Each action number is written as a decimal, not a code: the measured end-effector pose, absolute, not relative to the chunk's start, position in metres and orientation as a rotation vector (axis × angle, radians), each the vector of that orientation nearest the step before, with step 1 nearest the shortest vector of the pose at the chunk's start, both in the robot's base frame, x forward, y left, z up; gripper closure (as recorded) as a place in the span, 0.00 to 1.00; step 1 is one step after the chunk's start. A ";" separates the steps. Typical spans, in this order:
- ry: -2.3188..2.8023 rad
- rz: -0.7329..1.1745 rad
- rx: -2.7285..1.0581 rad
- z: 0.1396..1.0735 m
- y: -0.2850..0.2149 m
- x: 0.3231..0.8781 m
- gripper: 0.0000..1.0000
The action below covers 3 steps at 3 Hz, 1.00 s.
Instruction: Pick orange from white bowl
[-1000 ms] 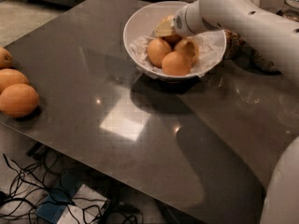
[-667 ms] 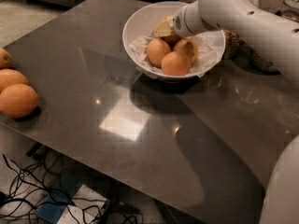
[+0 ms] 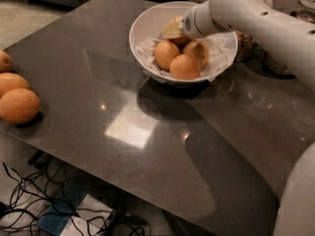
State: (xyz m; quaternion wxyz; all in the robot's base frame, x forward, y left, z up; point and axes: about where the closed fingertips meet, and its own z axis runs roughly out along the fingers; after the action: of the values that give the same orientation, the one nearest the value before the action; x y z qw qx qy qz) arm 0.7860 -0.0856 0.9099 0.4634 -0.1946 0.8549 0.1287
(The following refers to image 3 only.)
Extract white bowl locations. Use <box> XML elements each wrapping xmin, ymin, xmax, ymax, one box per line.
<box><xmin>128</xmin><ymin>0</ymin><xmax>239</xmax><ymax>88</ymax></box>

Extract black floor cables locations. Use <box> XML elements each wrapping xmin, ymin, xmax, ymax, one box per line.
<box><xmin>0</xmin><ymin>154</ymin><xmax>152</xmax><ymax>236</ymax></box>

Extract blue floor box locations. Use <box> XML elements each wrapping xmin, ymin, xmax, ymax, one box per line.
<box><xmin>38</xmin><ymin>183</ymin><xmax>87</xmax><ymax>236</ymax></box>

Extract orange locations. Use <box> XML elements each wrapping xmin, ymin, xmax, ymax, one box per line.
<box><xmin>0</xmin><ymin>73</ymin><xmax>31</xmax><ymax>98</ymax></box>
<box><xmin>182</xmin><ymin>40</ymin><xmax>209</xmax><ymax>68</ymax></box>
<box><xmin>154</xmin><ymin>40</ymin><xmax>181</xmax><ymax>72</ymax></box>
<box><xmin>170</xmin><ymin>16</ymin><xmax>191</xmax><ymax>46</ymax></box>
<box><xmin>0</xmin><ymin>50</ymin><xmax>13</xmax><ymax>73</ymax></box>
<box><xmin>170</xmin><ymin>54</ymin><xmax>201</xmax><ymax>81</ymax></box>
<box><xmin>0</xmin><ymin>88</ymin><xmax>40</xmax><ymax>125</ymax></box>

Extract glass jar of grains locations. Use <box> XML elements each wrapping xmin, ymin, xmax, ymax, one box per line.
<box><xmin>263</xmin><ymin>51</ymin><xmax>294</xmax><ymax>78</ymax></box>

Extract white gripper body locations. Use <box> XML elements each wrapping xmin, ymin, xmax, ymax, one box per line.
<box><xmin>182</xmin><ymin>0</ymin><xmax>228</xmax><ymax>39</ymax></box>

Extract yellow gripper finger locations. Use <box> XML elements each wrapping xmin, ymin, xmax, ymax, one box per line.
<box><xmin>161</xmin><ymin>21</ymin><xmax>184</xmax><ymax>39</ymax></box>

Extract white paper bowl liner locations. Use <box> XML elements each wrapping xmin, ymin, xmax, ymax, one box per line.
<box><xmin>130</xmin><ymin>32</ymin><xmax>238</xmax><ymax>86</ymax></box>

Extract glass jar of nuts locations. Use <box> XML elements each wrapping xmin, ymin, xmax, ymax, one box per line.
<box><xmin>235</xmin><ymin>31</ymin><xmax>257</xmax><ymax>62</ymax></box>

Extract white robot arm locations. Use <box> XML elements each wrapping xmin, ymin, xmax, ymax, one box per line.
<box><xmin>162</xmin><ymin>0</ymin><xmax>315</xmax><ymax>236</ymax></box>

